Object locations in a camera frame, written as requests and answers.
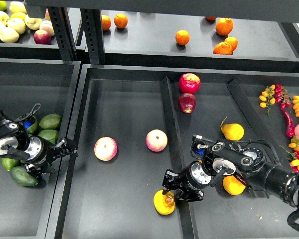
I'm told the black shelf post right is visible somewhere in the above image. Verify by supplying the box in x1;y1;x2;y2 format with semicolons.
80;8;106;65

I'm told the black centre divider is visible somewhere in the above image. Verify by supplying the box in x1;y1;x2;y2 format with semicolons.
160;76;198;239

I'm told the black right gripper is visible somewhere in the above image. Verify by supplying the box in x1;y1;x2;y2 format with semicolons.
162;161;212;202

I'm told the orange front right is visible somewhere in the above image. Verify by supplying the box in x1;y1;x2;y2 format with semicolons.
213;42;233;55

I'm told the pale yellow apple middle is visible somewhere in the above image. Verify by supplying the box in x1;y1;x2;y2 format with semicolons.
7;17;26;35

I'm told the orange far left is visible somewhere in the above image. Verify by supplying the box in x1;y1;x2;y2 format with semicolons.
101;14;111;31

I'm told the yellow pear with stem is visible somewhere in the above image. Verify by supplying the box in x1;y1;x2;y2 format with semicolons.
153;190;175;216

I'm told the pink apple right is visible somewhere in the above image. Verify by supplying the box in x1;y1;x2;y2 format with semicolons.
146;129;167;152

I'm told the pale yellow apple front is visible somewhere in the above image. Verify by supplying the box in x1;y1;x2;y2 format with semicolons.
0;27;19;43

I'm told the orange centre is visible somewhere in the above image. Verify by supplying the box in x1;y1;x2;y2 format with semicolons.
175;30;190;46

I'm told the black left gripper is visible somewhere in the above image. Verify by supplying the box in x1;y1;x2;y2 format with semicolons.
23;136;78;177

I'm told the large orange upper right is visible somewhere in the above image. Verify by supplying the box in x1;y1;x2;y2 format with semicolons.
215;18;234;36

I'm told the red cherry tomato bunch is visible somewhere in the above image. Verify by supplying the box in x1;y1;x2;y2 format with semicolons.
274;84;291;108

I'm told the dark green avocado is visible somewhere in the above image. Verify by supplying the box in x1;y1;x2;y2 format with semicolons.
10;166;39;187

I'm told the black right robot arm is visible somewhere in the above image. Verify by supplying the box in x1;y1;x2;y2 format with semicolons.
162;134;299;232

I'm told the dark red apple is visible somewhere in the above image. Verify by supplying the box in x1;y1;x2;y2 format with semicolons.
177;93;196;114

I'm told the red chili pepper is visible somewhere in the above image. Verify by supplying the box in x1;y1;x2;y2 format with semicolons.
281;108;295;138

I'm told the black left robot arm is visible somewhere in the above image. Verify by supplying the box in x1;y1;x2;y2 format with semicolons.
0;103;78;177

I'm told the pink apple left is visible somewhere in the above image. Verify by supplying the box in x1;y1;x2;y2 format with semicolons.
94;136;118;161

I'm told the red apple on shelf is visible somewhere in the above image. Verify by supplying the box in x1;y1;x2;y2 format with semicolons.
33;30;52;45

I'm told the green avocado centre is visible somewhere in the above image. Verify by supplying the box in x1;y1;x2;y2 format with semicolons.
38;129;59;144

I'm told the bright red apple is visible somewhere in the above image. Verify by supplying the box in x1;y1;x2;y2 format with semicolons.
179;73;201;95

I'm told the orange small right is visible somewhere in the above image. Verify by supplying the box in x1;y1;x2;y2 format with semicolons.
224;36;238;51

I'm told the orange cherry tomato bunch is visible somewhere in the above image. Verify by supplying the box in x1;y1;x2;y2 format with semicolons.
259;85;276;115

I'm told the yellow pear upper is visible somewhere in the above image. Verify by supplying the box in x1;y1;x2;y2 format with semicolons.
220;117;245;141

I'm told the yellow pear lower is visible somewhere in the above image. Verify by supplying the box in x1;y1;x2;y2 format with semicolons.
222;176;246;196

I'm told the pink apple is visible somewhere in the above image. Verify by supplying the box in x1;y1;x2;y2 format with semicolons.
94;136;118;161
146;129;167;152

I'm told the black shelf post left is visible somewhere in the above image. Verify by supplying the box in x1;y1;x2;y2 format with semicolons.
47;6;77;61

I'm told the black shelf post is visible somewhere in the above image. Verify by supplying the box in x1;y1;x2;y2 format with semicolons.
80;8;106;65
47;6;77;61

